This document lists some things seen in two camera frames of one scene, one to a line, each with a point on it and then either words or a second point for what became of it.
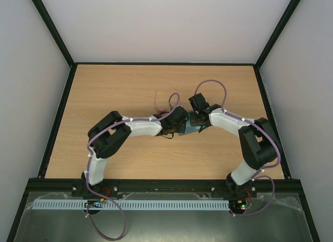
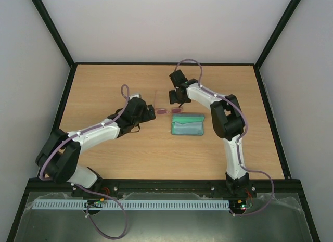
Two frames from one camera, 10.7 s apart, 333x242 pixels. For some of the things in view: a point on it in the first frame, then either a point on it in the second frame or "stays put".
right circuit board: (238, 206) stays put
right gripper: (195, 122) to (176, 96)
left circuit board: (94, 204) stays put
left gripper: (182, 128) to (146, 116)
